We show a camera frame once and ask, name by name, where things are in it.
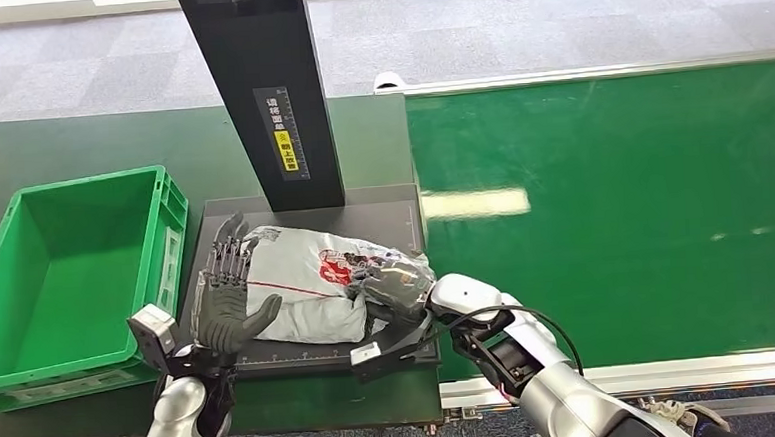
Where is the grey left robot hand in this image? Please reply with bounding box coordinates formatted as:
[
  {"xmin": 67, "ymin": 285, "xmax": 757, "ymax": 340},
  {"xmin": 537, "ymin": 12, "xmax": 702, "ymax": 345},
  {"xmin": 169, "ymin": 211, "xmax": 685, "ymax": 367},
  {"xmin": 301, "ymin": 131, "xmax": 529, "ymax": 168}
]
[{"xmin": 186, "ymin": 210, "xmax": 287, "ymax": 359}]

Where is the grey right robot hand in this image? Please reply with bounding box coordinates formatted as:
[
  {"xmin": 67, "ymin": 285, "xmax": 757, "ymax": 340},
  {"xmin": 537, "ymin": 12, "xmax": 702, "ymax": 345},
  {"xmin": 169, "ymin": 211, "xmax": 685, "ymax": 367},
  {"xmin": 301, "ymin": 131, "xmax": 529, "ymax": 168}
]
[{"xmin": 347, "ymin": 252, "xmax": 440, "ymax": 331}]

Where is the grey package with red print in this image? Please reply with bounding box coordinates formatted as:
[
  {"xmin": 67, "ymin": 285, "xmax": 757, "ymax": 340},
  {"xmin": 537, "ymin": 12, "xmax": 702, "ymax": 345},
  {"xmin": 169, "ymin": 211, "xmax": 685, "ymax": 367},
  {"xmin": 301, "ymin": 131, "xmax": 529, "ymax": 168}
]
[{"xmin": 185, "ymin": 215, "xmax": 441, "ymax": 353}]

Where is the white conveyor roller cap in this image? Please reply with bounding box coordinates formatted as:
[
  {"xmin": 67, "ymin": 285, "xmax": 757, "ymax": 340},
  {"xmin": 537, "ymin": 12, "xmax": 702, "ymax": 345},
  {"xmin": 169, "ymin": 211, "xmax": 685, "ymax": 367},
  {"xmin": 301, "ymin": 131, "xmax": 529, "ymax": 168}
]
[{"xmin": 372, "ymin": 69, "xmax": 407, "ymax": 92}]

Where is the green conveyor belt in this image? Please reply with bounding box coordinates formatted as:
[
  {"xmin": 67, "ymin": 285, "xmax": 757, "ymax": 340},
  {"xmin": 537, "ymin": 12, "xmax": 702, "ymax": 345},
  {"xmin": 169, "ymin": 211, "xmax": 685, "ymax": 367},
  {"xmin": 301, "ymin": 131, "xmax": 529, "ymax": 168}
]
[{"xmin": 404, "ymin": 58, "xmax": 775, "ymax": 384}]

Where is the green plastic crate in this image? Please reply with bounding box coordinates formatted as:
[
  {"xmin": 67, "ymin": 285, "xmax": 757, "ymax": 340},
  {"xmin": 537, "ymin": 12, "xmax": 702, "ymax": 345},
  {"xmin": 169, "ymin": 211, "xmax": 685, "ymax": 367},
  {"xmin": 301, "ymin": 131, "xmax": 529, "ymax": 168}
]
[{"xmin": 0, "ymin": 163, "xmax": 200, "ymax": 415}]

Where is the black and yellow column label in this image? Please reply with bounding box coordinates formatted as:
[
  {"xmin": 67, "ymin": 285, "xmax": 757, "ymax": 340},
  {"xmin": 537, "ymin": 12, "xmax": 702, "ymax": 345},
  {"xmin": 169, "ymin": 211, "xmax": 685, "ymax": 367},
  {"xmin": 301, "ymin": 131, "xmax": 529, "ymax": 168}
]
[{"xmin": 252, "ymin": 84, "xmax": 311, "ymax": 184}]

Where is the dark green table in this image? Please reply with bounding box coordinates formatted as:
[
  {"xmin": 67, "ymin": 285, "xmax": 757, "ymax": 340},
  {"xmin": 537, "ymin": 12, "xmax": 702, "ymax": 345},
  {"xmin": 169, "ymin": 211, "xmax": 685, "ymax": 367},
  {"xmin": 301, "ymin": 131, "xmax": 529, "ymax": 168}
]
[{"xmin": 0, "ymin": 92, "xmax": 446, "ymax": 437}]

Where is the black scanner column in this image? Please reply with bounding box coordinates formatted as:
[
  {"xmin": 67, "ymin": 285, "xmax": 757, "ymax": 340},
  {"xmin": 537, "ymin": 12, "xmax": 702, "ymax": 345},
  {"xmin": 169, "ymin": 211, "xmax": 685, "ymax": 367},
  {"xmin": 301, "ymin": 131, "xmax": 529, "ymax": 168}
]
[{"xmin": 173, "ymin": 0, "xmax": 348, "ymax": 218}]

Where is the grey patterned shoe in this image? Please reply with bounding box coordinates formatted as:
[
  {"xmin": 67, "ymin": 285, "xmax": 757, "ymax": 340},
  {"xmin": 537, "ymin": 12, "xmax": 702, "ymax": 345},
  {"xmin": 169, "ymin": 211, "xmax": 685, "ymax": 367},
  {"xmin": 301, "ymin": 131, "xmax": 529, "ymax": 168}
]
[{"xmin": 637, "ymin": 392, "xmax": 733, "ymax": 437}]

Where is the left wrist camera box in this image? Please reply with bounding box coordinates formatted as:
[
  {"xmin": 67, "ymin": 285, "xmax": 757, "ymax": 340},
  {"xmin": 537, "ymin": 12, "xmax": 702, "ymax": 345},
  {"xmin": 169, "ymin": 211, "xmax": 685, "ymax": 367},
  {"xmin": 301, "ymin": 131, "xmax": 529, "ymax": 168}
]
[{"xmin": 126, "ymin": 303, "xmax": 182, "ymax": 379}]

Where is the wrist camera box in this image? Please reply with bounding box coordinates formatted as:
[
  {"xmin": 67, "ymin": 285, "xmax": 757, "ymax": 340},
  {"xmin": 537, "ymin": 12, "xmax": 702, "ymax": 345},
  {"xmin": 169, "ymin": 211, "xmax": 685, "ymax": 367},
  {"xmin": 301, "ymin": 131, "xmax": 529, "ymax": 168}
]
[
  {"xmin": 126, "ymin": 303, "xmax": 182, "ymax": 379},
  {"xmin": 346, "ymin": 309, "xmax": 438, "ymax": 386}
]

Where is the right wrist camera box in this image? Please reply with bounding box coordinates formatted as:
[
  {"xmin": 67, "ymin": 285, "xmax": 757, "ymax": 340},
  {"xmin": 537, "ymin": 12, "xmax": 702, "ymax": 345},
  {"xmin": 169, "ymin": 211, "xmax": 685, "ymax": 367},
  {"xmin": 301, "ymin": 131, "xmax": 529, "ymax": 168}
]
[{"xmin": 346, "ymin": 309, "xmax": 438, "ymax": 386}]

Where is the metal conveyor bracket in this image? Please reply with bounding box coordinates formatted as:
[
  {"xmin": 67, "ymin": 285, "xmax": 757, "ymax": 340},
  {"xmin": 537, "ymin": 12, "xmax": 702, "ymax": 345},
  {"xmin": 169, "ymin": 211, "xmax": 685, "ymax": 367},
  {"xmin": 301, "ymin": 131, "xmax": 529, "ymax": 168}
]
[{"xmin": 443, "ymin": 405, "xmax": 485, "ymax": 425}]

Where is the wide aluminium conveyor rail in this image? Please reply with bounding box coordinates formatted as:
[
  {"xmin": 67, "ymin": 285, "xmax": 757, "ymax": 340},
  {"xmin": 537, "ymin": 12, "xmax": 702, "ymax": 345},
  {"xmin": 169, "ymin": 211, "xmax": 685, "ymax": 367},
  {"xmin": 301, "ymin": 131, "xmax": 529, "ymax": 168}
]
[{"xmin": 437, "ymin": 348, "xmax": 775, "ymax": 413}]

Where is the thin aluminium conveyor rail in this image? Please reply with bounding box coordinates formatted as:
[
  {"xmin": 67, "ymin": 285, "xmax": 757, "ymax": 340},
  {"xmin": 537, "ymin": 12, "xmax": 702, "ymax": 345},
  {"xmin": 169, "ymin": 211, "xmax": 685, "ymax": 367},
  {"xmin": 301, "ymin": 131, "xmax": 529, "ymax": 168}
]
[{"xmin": 373, "ymin": 47, "xmax": 775, "ymax": 99}]

